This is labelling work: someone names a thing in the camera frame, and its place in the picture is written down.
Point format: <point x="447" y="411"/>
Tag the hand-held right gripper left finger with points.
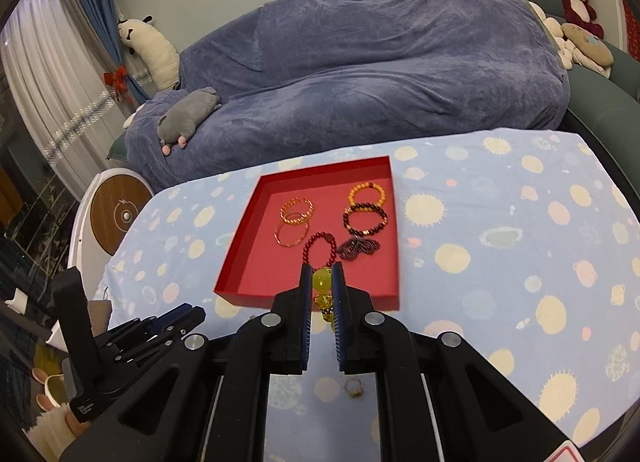
<point x="306" y="322"/>

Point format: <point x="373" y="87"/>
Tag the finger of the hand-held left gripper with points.
<point x="170" y="316"/>
<point x="187" y="322"/>

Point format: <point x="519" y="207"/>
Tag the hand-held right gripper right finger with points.
<point x="339" y="322"/>

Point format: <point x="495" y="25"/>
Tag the red cardboard box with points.
<point x="260" y="267"/>

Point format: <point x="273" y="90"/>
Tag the thin gold bangle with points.
<point x="287" y="244"/>

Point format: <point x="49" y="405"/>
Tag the round white wooden-top appliance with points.
<point x="115" y="212"/>

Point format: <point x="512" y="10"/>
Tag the planet print blue tablecloth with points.
<point x="475" y="222"/>

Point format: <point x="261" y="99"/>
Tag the grey plush mouse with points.
<point x="187" y="114"/>

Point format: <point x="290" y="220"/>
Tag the red bow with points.
<point x="117" y="79"/>

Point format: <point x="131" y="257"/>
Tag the white sheer curtain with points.
<point x="45" y="92"/>

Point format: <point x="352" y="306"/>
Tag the blue sofa cover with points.
<point x="375" y="67"/>

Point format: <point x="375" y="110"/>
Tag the white plush toy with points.
<point x="160" y="57"/>

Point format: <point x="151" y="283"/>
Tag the blue curtain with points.
<point x="95" y="17"/>

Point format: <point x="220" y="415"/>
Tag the green sofa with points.
<point x="600" y="92"/>

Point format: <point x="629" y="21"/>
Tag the white plush bunny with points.
<point x="555" y="29"/>

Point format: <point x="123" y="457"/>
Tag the red monkey plush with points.
<point x="575" y="7"/>

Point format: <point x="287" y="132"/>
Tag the red wall hanging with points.
<point x="632" y="32"/>

